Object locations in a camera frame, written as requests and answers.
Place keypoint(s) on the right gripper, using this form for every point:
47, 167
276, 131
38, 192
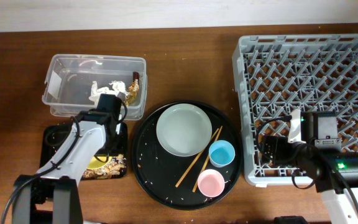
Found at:
278, 155

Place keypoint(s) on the white tissue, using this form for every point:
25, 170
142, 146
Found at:
116, 88

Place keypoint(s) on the gold brown snack wrapper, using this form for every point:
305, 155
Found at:
133, 89

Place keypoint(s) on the yellow bowl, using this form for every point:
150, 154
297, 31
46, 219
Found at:
98, 162

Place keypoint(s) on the rice and peanut shells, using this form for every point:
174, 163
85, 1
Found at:
115, 169

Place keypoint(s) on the grey plate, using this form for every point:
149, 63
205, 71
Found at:
184, 129

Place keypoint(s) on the blue cup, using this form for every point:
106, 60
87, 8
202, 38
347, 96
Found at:
221, 153

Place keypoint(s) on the pink cup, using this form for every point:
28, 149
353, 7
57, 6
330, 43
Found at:
211, 183

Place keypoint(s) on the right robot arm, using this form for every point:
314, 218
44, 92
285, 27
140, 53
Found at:
335, 177

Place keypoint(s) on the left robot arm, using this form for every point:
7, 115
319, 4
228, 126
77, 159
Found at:
51, 194

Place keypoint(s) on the grey dishwasher rack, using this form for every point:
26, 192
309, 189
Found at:
276, 74

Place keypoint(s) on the clear plastic bin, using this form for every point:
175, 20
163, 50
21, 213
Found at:
69, 80

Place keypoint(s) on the wooden chopstick right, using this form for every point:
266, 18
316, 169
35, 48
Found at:
216, 137

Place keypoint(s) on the wooden chopstick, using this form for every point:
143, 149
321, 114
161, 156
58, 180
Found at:
194, 161
216, 137

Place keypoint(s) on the wooden chopstick left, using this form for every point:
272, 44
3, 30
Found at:
194, 161

